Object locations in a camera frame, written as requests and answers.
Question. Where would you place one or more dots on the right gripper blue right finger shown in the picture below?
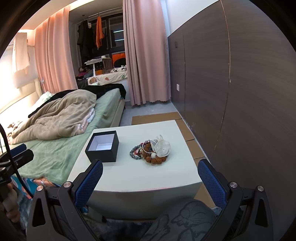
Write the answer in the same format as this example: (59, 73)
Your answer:
(214, 183)

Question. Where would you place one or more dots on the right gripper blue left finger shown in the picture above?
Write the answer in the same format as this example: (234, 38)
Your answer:
(85, 183)

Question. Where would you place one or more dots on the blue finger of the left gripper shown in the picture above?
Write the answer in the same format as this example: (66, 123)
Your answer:
(19, 160)
(17, 150)

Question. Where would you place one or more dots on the white organza pouch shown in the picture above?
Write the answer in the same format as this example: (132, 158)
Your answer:
(160, 146)

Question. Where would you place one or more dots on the black square jewelry box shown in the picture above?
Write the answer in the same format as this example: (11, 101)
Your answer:
(103, 146)

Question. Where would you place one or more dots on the person's left hand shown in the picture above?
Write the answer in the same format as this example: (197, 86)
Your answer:
(10, 205)

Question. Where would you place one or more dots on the brown cardboard floor sheet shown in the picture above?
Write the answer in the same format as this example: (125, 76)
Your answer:
(177, 176)

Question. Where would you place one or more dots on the bed with green sheet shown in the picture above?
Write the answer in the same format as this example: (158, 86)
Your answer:
(54, 159)

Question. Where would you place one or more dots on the grey printed trousers leg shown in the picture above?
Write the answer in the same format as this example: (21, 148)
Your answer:
(188, 219)

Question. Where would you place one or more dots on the white low table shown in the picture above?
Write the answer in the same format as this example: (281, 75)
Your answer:
(120, 192)

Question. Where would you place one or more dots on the beige comforter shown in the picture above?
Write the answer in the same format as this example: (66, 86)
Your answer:
(62, 118)

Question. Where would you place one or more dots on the pink curtain left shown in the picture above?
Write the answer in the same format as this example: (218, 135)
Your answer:
(53, 54)

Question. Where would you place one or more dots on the pink curtain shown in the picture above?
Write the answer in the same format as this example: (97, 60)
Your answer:
(146, 49)
(53, 54)

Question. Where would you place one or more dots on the black clothing on bed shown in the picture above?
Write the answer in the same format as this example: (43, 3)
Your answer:
(99, 91)

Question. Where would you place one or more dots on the white folding side table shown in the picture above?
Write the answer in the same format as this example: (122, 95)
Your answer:
(93, 62)

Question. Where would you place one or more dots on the floral patterned bedding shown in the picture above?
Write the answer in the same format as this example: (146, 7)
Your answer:
(115, 75)

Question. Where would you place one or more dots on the dark hanging clothes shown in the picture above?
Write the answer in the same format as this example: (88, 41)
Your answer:
(86, 42)

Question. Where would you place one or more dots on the orange hanging garment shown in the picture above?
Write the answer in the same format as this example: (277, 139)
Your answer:
(99, 32)

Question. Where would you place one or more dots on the pink curtain right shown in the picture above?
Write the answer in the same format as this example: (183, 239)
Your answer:
(146, 49)

